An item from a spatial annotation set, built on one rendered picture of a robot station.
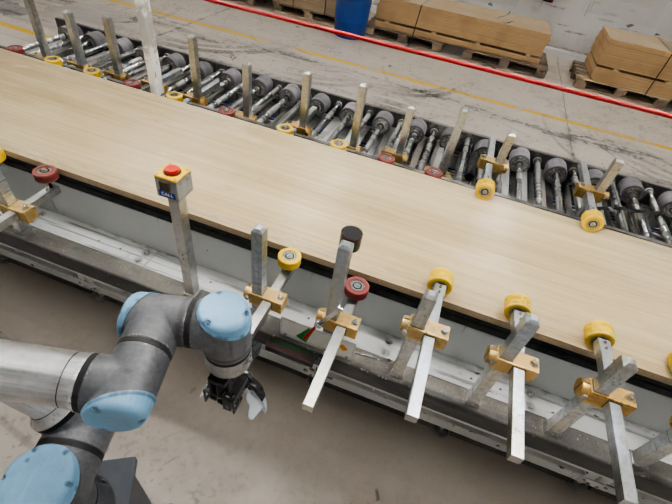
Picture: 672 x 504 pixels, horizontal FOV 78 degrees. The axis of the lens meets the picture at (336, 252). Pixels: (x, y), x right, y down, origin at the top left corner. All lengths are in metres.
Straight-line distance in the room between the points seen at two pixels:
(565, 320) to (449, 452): 0.91
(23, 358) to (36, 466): 0.46
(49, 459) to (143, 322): 0.50
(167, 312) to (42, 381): 0.19
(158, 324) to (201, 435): 1.34
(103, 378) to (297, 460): 1.39
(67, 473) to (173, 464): 0.93
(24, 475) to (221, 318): 0.61
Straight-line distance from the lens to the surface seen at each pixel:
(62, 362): 0.75
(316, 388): 1.17
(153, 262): 1.82
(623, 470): 1.27
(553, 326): 1.52
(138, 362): 0.72
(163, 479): 2.03
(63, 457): 1.17
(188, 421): 2.10
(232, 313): 0.74
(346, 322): 1.28
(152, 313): 0.77
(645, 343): 1.68
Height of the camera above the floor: 1.89
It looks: 44 degrees down
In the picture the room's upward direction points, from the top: 10 degrees clockwise
